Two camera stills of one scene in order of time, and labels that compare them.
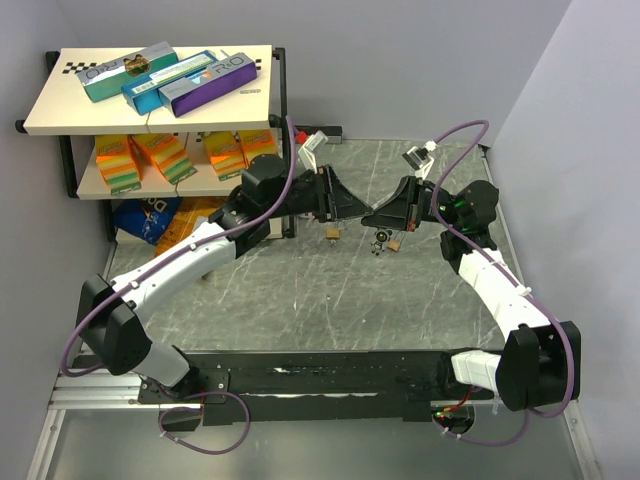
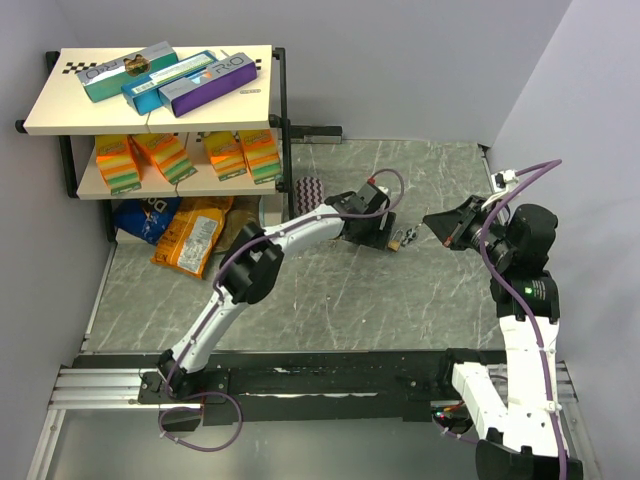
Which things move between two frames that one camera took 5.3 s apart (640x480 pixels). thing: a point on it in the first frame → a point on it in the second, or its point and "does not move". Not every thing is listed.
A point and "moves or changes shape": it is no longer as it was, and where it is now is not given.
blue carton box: [143, 94] does not move
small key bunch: [381, 237] moves or changes shape
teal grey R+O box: [106, 81] does not move
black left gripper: [334, 201] → [379, 239]
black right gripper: [404, 209] → [445, 224]
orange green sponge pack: [257, 142] does not move
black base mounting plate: [257, 386] does not move
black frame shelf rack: [160, 123] does not move
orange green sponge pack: [225, 155] does not move
